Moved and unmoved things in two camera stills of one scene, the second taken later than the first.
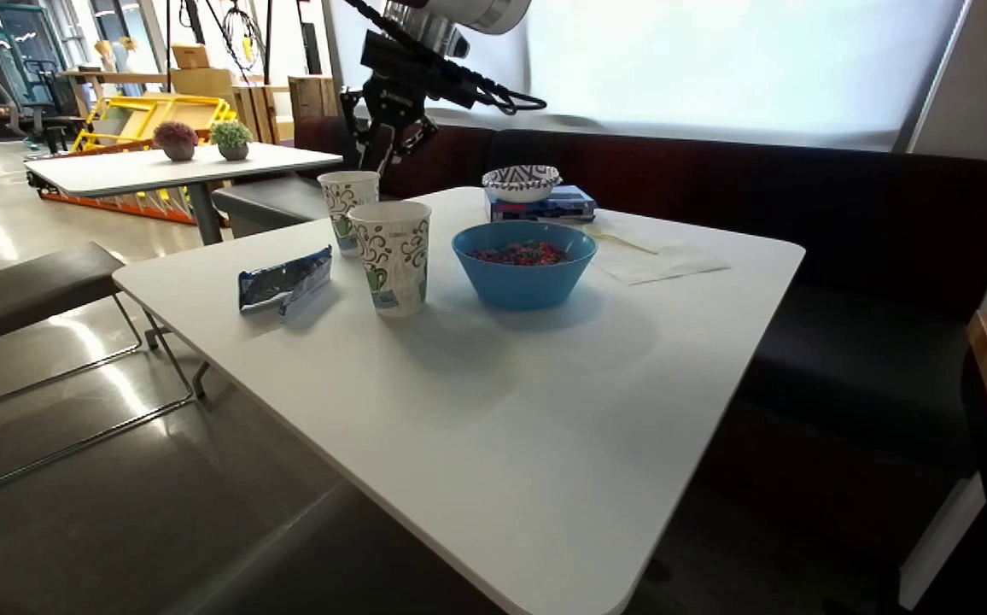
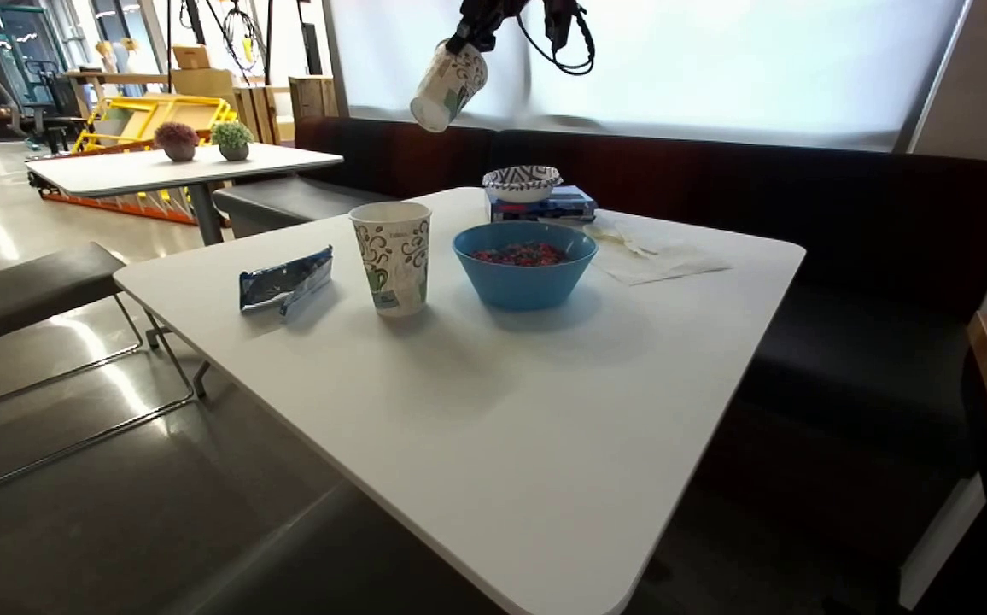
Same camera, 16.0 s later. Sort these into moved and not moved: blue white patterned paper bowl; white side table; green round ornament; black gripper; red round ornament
Moved: black gripper
Not moved: white side table; green round ornament; blue white patterned paper bowl; red round ornament
